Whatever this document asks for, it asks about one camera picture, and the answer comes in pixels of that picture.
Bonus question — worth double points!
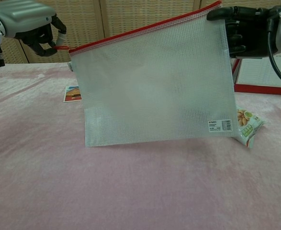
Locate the pink tablecloth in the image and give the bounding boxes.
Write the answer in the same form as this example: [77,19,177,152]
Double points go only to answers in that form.
[0,61,281,230]

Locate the bamboo folding screen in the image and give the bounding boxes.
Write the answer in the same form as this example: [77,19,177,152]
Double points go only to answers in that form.
[0,0,281,64]

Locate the white nut snack bag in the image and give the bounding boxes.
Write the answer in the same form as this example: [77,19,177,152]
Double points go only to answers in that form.
[233,108,267,149]

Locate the clear zipper pouch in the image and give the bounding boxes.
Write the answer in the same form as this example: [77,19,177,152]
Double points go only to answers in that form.
[54,0,238,148]

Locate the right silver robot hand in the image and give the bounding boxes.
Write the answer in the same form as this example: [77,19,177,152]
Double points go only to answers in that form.
[206,6,281,59]

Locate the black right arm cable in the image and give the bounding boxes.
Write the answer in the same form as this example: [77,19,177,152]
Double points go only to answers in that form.
[267,16,281,88]

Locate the red spiral desk calendar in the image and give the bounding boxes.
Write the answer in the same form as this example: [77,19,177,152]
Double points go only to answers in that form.
[230,55,281,96]

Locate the palace photo postcard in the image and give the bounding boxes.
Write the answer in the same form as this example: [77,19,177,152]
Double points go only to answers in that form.
[63,85,82,103]

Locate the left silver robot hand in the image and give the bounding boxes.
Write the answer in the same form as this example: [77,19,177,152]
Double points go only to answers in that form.
[0,0,67,57]

